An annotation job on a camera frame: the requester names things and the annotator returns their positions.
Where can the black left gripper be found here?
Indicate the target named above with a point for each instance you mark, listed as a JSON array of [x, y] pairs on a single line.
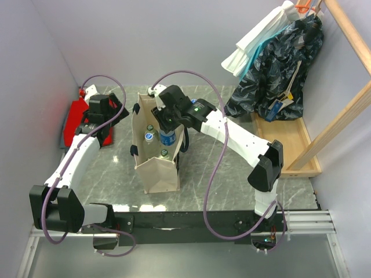
[[123, 113]]

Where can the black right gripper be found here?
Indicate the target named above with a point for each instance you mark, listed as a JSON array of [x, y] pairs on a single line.
[[159, 113]]

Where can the blue label water bottle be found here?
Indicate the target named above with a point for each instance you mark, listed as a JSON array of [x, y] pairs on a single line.
[[167, 139]]

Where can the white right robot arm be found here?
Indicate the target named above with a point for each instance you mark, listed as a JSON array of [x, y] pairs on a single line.
[[265, 158]]

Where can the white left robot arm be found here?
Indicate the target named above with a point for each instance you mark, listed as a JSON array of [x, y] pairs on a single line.
[[54, 204]]

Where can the beige canvas tote bag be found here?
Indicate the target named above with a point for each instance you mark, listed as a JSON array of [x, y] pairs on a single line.
[[157, 175]]

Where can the red folded cloth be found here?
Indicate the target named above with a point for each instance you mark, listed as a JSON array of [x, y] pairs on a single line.
[[73, 124]]

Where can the green cap bottle front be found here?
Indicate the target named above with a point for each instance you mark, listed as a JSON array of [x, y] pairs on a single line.
[[165, 155]]

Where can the white pleated garment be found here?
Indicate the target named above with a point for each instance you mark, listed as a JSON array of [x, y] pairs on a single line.
[[275, 21]]

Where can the blue hang tag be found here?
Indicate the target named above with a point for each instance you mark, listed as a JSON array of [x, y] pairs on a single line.
[[273, 109]]

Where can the dark patterned shirt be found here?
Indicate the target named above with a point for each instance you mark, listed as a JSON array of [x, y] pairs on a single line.
[[279, 72]]

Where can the teal garment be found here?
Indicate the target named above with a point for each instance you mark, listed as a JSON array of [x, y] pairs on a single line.
[[256, 53]]

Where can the wooden tray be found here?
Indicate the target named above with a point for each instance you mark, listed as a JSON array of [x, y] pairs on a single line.
[[295, 139]]

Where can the black base beam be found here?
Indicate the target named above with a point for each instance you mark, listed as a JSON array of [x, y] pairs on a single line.
[[181, 227]]

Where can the orange clothes hanger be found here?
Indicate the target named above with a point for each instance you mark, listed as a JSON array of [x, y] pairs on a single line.
[[303, 6]]

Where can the wooden rack frame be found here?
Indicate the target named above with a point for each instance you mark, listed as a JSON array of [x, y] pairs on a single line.
[[337, 89]]

